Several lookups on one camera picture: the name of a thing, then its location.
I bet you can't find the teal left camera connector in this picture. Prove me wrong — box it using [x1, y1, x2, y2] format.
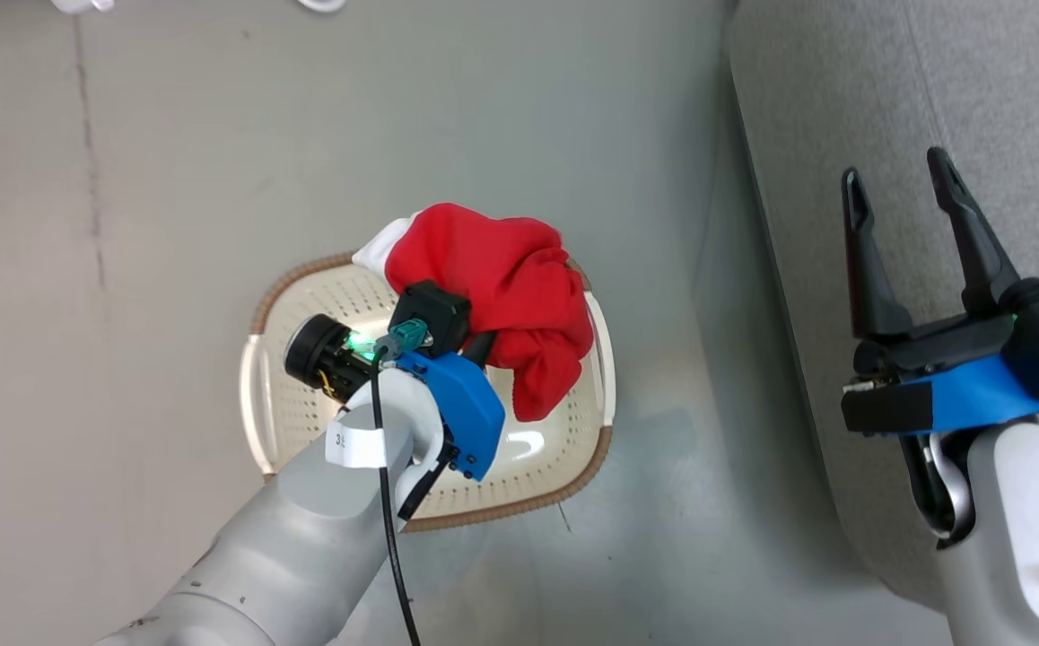
[374, 320, 431, 360]

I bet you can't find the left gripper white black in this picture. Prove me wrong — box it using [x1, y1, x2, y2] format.
[284, 314, 498, 532]

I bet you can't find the blue right camera mount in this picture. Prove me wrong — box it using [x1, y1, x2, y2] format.
[841, 354, 1039, 438]

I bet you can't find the grey fabric sofa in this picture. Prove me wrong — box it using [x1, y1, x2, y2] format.
[726, 0, 1039, 620]

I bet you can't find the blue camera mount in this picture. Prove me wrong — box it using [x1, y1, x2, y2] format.
[394, 352, 507, 482]
[841, 354, 1039, 438]

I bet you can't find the blue left camera mount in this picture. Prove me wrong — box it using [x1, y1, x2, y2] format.
[394, 352, 507, 482]

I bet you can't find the beige plastic laundry basket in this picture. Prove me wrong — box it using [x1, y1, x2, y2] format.
[240, 251, 617, 532]

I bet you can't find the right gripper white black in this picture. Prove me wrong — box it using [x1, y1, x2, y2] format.
[841, 147, 1039, 382]

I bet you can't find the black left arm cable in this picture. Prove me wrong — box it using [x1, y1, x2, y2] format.
[369, 345, 422, 646]

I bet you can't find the red and white garment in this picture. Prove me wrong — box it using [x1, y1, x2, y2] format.
[352, 203, 595, 423]

